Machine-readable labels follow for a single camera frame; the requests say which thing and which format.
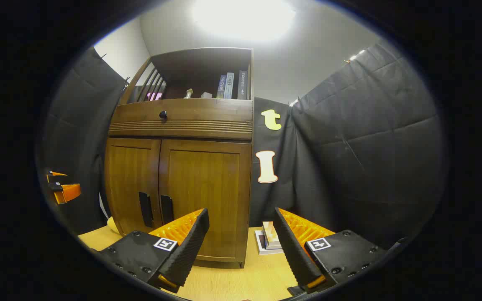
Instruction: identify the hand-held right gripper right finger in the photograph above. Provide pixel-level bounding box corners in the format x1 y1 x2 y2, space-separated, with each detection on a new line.
274 207 390 297

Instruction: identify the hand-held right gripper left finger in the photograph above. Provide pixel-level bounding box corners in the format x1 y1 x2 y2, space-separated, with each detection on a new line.
92 208 210 294

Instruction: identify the wooden cabinet door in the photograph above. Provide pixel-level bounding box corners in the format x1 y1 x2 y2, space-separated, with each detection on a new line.
159 139 252 262
105 138 161 235

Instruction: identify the brown wooden shoe cabinet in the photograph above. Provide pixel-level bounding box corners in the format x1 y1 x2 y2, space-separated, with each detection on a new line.
104 47 255 268

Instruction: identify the white flat book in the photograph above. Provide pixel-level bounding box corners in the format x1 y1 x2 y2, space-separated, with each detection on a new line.
255 229 284 255

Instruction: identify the black backdrop cloth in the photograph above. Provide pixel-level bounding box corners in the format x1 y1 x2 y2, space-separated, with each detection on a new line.
36 42 449 251

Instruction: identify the wooden drawer with black knob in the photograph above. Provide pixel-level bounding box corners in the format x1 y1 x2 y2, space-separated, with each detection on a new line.
110 99 253 124

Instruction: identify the pale grey book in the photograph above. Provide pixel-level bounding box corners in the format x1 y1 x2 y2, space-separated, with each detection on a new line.
224 72 235 99

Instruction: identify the dark grey book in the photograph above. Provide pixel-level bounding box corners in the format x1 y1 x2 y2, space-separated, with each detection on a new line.
238 70 249 100

